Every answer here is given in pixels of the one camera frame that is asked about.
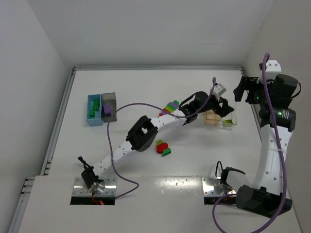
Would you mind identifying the lime green lego bricks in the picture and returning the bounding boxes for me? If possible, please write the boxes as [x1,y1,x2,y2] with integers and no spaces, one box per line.
[222,119,234,128]

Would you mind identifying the multicolour lego tower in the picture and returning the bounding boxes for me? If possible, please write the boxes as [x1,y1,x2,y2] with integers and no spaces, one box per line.
[159,100,179,116]

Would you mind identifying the small green lego wedge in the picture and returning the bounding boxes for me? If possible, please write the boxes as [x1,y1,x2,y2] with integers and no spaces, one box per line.
[162,148,172,156]

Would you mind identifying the red rounded lego brick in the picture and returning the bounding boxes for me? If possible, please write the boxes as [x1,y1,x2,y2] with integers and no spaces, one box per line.
[156,142,169,154]

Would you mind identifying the purple rounded lego brick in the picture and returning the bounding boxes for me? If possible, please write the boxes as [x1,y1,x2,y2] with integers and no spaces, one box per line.
[103,104,112,116]

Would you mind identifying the green square lego brick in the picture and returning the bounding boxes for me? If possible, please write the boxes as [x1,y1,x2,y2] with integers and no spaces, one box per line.
[92,100,100,111]

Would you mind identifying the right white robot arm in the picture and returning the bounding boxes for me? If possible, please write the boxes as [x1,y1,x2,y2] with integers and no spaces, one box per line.
[233,74,301,218]

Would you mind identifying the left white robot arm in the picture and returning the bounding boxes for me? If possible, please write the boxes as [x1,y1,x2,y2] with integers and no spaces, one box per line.
[78,91,234,190]

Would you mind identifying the clear plastic bin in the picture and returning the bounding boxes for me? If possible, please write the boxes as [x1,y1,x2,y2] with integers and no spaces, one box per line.
[221,100,237,130]

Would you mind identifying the wooden tan bin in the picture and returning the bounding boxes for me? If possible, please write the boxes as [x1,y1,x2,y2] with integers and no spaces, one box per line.
[204,110,222,126]

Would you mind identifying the dark smoky plastic bin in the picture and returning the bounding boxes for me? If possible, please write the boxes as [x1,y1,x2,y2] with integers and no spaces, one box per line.
[101,92,117,123]

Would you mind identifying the blue plastic bin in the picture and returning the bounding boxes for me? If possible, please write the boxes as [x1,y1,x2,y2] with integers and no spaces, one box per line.
[86,94,104,126]

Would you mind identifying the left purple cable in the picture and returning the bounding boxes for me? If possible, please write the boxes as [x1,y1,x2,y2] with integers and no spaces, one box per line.
[106,77,217,200]

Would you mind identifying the purple cable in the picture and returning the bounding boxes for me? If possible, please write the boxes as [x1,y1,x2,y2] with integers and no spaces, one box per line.
[212,52,286,233]
[106,77,217,200]

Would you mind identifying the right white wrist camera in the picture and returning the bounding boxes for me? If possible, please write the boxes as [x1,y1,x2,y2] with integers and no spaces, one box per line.
[265,60,281,83]

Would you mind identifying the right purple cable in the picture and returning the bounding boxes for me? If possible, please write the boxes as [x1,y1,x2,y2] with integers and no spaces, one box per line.
[212,52,286,233]

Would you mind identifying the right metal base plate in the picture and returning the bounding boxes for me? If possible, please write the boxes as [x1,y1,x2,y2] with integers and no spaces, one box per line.
[202,177,236,197]

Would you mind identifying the metal base plate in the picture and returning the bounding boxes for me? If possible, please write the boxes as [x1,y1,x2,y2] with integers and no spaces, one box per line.
[202,177,236,197]
[72,176,117,198]

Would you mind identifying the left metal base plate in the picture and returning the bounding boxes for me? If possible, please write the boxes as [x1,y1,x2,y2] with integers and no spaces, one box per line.
[72,176,117,198]

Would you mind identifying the aluminium frame rail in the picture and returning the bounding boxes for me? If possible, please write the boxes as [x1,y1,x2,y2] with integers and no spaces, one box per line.
[10,66,261,233]

